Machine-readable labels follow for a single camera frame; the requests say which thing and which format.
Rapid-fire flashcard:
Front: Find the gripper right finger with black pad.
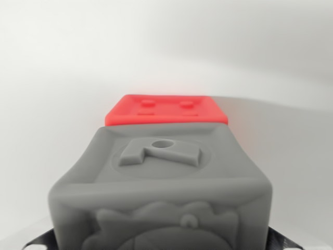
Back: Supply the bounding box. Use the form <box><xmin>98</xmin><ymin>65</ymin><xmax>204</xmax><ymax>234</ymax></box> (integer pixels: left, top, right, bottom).
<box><xmin>266</xmin><ymin>226</ymin><xmax>304</xmax><ymax>250</ymax></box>

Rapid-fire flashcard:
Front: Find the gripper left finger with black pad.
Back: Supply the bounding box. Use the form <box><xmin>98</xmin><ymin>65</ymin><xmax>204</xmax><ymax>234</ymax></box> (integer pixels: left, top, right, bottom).
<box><xmin>22</xmin><ymin>228</ymin><xmax>57</xmax><ymax>250</ymax></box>

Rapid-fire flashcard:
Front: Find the grey embossed cube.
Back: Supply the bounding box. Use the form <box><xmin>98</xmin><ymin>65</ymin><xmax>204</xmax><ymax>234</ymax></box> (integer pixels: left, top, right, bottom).
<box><xmin>47</xmin><ymin>123</ymin><xmax>274</xmax><ymax>250</ymax></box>

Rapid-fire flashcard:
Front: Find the red embossed cube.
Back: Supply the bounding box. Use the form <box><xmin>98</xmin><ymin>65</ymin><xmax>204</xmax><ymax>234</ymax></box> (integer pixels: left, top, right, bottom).
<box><xmin>104</xmin><ymin>94</ymin><xmax>229</xmax><ymax>127</ymax></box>

